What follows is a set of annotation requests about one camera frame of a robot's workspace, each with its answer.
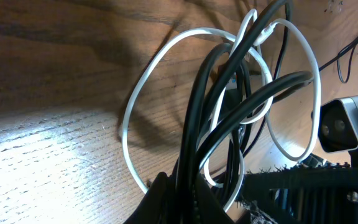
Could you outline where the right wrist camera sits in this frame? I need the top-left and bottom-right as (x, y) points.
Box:
(318, 95), (358, 153)

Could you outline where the thick black usb cable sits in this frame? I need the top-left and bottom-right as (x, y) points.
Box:
(172, 0), (314, 224)

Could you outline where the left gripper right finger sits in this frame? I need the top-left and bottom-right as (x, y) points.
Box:
(193, 174), (234, 224)

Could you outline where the black and white cable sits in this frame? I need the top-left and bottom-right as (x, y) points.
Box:
(121, 8), (322, 214)

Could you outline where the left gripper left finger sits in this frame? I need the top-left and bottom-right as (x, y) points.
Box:
(124, 172), (179, 224)

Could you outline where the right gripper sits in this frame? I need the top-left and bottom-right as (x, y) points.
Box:
(241, 98), (358, 223)

